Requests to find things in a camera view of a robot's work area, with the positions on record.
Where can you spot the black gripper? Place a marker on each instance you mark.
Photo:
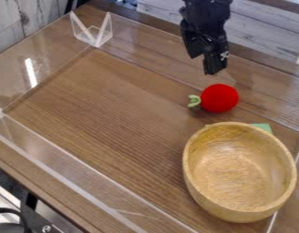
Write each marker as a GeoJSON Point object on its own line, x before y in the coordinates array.
{"type": "Point", "coordinates": [202, 26]}

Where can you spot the red plush strawberry toy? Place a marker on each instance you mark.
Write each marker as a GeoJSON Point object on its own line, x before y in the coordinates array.
{"type": "Point", "coordinates": [217, 99]}

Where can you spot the green sticky note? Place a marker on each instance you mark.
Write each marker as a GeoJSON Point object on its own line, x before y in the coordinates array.
{"type": "Point", "coordinates": [265, 127]}

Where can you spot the wooden bowl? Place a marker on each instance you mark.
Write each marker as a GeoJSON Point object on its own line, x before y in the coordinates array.
{"type": "Point", "coordinates": [240, 171]}

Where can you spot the clear acrylic corner bracket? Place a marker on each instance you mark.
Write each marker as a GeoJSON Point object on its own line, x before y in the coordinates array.
{"type": "Point", "coordinates": [93, 35]}

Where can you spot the clear acrylic tray wall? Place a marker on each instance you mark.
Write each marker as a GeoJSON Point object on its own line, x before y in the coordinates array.
{"type": "Point", "coordinates": [89, 197]}

